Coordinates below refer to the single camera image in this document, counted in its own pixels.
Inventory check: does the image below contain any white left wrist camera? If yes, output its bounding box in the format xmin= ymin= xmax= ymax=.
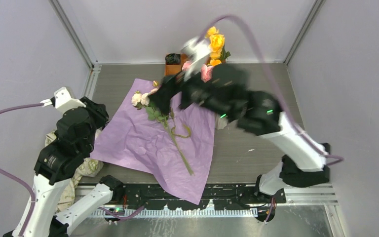
xmin=41 ymin=86 xmax=86 ymax=114

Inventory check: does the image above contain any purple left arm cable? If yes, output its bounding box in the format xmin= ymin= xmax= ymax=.
xmin=0 ymin=103 xmax=145 ymax=237

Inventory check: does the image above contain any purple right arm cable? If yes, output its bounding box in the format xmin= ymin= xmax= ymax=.
xmin=197 ymin=14 xmax=344 ymax=224

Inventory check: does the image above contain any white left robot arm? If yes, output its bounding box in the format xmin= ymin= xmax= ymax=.
xmin=5 ymin=97 xmax=125 ymax=237

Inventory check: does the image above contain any large pink rose stem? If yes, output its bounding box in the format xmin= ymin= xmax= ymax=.
xmin=182 ymin=61 xmax=214 ymax=82

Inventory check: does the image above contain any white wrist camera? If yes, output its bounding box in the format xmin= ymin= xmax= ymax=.
xmin=41 ymin=86 xmax=86 ymax=114
xmin=181 ymin=37 xmax=212 ymax=81

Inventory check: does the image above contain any purple wrapping paper sheet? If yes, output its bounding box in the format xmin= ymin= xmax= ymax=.
xmin=90 ymin=79 xmax=215 ymax=204

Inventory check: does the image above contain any white ribbed ceramic vase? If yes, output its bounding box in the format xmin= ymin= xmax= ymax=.
xmin=215 ymin=114 xmax=228 ymax=130

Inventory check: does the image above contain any yellow flower stem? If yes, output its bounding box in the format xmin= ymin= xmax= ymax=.
xmin=205 ymin=26 xmax=231 ymax=66

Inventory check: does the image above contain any patterned cream cloth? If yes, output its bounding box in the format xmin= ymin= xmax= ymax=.
xmin=44 ymin=128 xmax=105 ymax=213

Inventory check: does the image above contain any dark rolled sock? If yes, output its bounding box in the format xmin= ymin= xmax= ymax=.
xmin=165 ymin=53 xmax=181 ymax=65

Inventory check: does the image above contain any small pale pink rose stem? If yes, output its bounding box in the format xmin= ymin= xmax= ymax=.
xmin=149 ymin=80 xmax=195 ymax=177

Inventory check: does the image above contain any white rose stem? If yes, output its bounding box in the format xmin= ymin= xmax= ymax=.
xmin=131 ymin=88 xmax=165 ymax=122

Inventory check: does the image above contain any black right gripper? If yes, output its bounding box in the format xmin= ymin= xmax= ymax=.
xmin=147 ymin=57 xmax=233 ymax=122

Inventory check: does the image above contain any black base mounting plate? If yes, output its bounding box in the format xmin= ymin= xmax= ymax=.
xmin=108 ymin=183 xmax=272 ymax=211

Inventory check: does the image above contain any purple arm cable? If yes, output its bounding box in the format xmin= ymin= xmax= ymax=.
xmin=197 ymin=14 xmax=344 ymax=224
xmin=0 ymin=103 xmax=145 ymax=237

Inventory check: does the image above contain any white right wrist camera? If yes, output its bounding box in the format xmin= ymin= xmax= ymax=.
xmin=181 ymin=37 xmax=212 ymax=81

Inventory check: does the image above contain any orange compartment tray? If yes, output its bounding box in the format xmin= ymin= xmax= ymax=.
xmin=164 ymin=54 xmax=188 ymax=76

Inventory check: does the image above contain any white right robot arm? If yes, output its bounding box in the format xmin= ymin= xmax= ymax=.
xmin=149 ymin=64 xmax=330 ymax=203

